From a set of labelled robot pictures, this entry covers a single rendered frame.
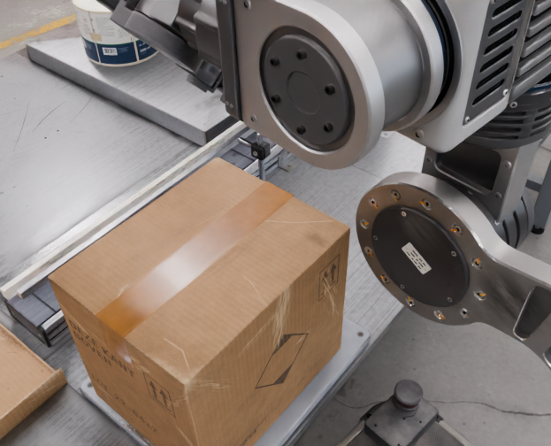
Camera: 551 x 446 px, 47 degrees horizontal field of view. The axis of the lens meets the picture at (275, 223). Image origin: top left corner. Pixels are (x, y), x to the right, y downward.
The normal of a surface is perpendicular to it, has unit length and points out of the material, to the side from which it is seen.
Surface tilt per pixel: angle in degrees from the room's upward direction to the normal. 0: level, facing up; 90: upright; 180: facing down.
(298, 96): 90
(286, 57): 90
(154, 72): 0
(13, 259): 0
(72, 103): 0
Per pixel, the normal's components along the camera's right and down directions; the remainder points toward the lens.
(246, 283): -0.03, -0.72
